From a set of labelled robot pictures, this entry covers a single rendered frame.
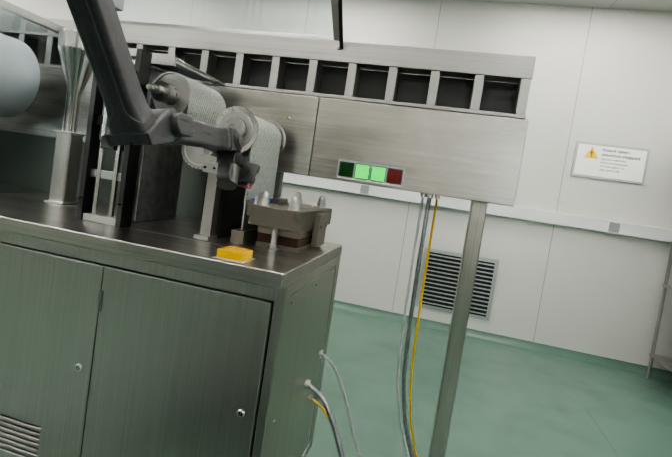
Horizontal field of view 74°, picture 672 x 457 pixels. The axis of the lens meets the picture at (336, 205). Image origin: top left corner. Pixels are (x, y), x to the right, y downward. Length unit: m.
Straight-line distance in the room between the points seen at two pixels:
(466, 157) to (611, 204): 2.64
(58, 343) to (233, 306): 0.55
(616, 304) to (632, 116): 1.49
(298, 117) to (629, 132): 3.06
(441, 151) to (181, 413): 1.15
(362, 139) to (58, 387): 1.22
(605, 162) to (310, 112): 2.91
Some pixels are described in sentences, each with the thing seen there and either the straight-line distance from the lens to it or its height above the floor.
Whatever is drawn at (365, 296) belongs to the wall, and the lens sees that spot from 4.12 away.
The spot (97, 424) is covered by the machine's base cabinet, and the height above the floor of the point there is 0.38.
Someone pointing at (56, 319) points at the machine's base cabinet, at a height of 0.64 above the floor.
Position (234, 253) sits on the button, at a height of 0.92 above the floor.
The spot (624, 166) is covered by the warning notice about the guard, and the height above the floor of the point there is 1.58.
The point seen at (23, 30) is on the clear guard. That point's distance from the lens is 2.18.
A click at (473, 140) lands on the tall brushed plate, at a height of 1.35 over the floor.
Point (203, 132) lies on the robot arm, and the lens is 1.06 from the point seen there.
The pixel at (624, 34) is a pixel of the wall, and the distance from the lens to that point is 4.39.
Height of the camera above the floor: 1.14
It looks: 3 degrees down
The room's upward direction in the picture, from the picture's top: 9 degrees clockwise
